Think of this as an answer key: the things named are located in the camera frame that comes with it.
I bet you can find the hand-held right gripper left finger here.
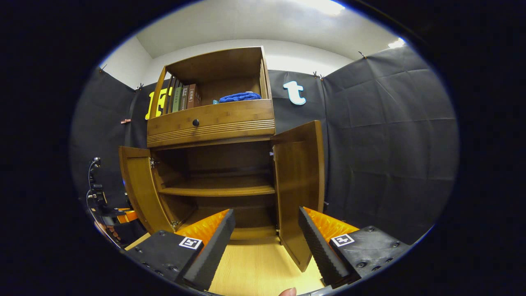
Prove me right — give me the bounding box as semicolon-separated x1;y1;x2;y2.
123;208;236;291

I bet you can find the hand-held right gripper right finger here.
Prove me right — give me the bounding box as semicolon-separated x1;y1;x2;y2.
298;206;412;288

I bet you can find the wooden shoe cabinet door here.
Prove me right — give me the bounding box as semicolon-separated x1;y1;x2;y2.
271;120;325;273
118;146;175;235

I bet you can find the wooden double-door shoe cabinet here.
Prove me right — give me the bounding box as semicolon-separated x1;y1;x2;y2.
118;46;326;273

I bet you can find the wooden inner shelf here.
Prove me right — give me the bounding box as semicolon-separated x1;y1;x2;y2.
158;176;276;197

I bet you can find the black backdrop cloth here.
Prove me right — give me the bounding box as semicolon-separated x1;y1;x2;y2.
69;44;460;247

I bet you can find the brown hardcover book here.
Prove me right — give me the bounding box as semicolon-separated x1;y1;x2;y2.
187;84;202;109

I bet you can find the blue towel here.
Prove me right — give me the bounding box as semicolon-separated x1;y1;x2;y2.
214;91;262;104

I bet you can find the black cable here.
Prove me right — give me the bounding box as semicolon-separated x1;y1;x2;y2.
85;158;101;214

